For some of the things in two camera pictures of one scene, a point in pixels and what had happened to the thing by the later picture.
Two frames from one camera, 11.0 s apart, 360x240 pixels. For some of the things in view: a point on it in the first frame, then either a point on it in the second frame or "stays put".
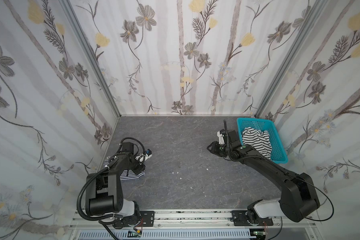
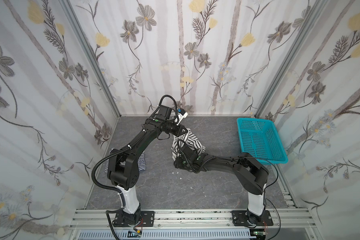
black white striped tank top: [259, 140] to [188, 138]
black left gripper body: [136, 167] to [178, 131]
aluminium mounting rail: [191, 218] stays put
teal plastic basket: [278, 152] stays put
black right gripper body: [217, 147] to [183, 151]
